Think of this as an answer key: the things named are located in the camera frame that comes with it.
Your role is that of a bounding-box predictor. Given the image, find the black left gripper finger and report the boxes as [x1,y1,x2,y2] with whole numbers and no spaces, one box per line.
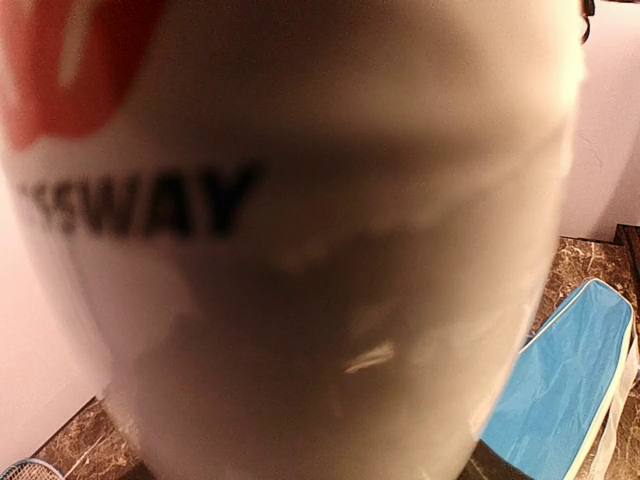
[462,444,530,480]

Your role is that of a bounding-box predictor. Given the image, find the white shuttlecock tube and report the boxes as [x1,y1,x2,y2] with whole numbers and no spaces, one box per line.
[1,1,584,479]

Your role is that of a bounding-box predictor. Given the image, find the left blue badminton racket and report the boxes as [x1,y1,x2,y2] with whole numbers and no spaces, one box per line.
[0,458,65,480]

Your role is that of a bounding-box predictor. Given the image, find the blue racket bag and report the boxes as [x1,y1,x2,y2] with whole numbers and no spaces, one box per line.
[482,278,639,479]

